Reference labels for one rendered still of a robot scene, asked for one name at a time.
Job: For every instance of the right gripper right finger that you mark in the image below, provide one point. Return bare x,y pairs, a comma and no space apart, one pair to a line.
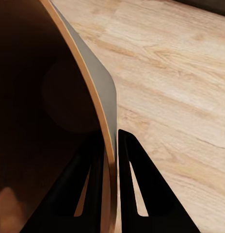
165,212

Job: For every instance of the trash can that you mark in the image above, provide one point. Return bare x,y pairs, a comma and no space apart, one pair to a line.
54,92

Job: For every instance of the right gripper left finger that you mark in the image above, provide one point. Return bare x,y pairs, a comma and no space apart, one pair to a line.
55,213

